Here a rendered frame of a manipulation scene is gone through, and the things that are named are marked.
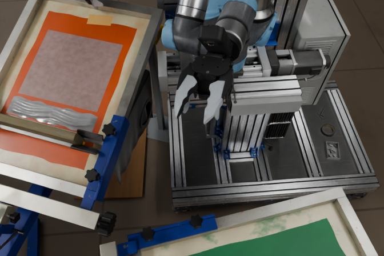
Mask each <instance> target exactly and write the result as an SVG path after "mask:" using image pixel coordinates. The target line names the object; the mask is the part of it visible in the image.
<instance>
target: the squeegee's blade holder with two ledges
mask: <svg viewBox="0 0 384 256"><path fill-rule="evenodd" d="M7 115H8V114H7ZM10 116H12V115H10ZM13 117H15V116H13ZM17 118H19V117H17ZM21 119H23V118H21ZM26 120H28V119H26ZM28 121H31V120H28ZM32 122H34V121H32ZM37 123H39V122H37ZM40 124H42V123H40ZM43 125H45V124H43ZM48 126H49V125H48ZM51 127H53V126H51ZM56 128H58V127H56ZM0 129H4V130H8V131H12V132H15V133H19V134H23V135H26V136H30V137H33V138H38V139H41V140H44V141H48V142H52V143H56V144H59V145H63V146H67V147H70V146H71V145H72V143H67V142H64V141H60V140H57V139H53V138H49V137H45V136H42V135H38V134H34V133H30V132H27V131H23V130H19V129H15V128H12V127H8V126H4V125H0ZM59 129H61V128H59ZM62 130H64V129H62ZM67 131H69V130H67ZM71 132H73V131H71ZM74 133H75V132H74Z"/></svg>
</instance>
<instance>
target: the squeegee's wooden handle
mask: <svg viewBox="0 0 384 256"><path fill-rule="evenodd" d="M0 125H4V126H8V127H12V128H15V129H19V130H23V131H27V132H30V133H34V134H38V135H42V136H45V137H49V138H53V139H57V140H60V141H64V142H67V143H72V144H74V145H78V146H82V144H83V142H84V138H82V137H81V136H80V135H79V134H77V133H74V132H71V131H67V130H62V129H59V128H56V127H51V126H48V125H43V124H40V123H36V122H32V121H28V120H25V119H21V118H17V117H13V116H10V115H6V114H2V113H0Z"/></svg>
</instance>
